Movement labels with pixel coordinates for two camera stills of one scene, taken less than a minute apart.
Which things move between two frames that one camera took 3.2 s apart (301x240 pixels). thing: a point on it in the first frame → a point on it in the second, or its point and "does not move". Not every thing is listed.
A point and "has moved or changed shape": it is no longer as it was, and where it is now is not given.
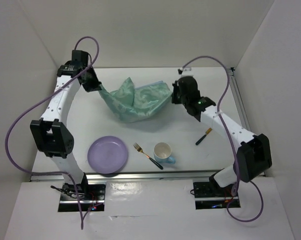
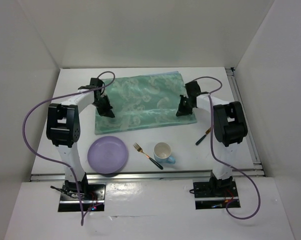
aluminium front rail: x=176 y=175 does not move
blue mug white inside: x=162 y=152 does not move
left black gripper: x=94 y=86 → x=106 y=111
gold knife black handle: x=207 y=132 does not move
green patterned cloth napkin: x=131 y=105 has moved or changed shape
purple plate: x=108 y=155 does not move
